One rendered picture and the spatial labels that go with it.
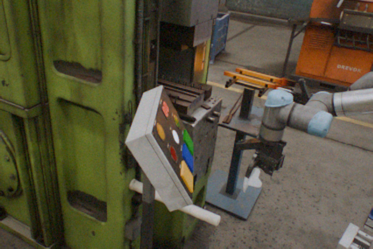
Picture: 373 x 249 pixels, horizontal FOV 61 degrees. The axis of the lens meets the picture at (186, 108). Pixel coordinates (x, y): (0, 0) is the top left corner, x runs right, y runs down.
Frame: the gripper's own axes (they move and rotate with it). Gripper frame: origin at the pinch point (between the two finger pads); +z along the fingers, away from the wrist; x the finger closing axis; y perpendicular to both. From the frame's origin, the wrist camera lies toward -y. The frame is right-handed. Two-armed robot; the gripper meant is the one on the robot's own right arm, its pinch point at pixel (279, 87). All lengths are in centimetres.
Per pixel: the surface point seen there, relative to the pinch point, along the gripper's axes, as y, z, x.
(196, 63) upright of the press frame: -12, 43, -30
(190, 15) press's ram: -47, 27, -72
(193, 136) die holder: 9, 21, -69
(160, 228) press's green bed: 79, 35, -70
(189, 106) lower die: -3, 27, -65
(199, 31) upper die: -39, 27, -62
